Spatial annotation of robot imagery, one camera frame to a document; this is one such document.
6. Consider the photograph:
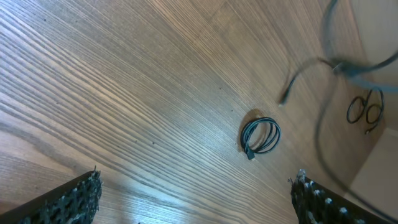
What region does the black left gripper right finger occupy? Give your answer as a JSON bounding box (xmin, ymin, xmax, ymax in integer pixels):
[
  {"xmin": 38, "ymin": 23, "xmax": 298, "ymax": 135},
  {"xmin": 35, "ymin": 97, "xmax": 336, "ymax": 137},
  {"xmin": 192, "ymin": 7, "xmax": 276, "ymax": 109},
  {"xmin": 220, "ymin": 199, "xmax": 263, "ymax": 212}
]
[{"xmin": 290, "ymin": 169, "xmax": 386, "ymax": 224}]

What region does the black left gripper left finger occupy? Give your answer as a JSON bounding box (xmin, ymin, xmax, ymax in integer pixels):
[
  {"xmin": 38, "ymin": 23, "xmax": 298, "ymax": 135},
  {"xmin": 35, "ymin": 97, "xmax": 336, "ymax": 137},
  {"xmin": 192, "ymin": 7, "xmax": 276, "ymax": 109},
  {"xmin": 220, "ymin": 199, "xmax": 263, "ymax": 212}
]
[{"xmin": 1, "ymin": 169, "xmax": 102, "ymax": 224}]

